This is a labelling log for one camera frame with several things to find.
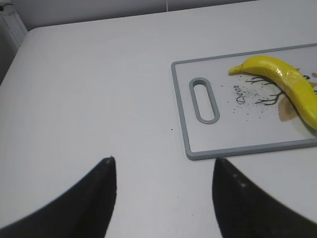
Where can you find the yellow plastic banana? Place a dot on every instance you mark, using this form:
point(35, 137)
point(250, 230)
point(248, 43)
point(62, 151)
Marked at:
point(296, 87)

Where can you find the white grey-rimmed cutting board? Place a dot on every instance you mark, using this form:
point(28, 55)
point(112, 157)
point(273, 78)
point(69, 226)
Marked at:
point(223, 115)

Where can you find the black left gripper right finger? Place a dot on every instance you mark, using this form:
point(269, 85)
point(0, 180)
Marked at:
point(244, 210)

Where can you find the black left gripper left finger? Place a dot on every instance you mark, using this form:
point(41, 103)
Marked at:
point(84, 211)

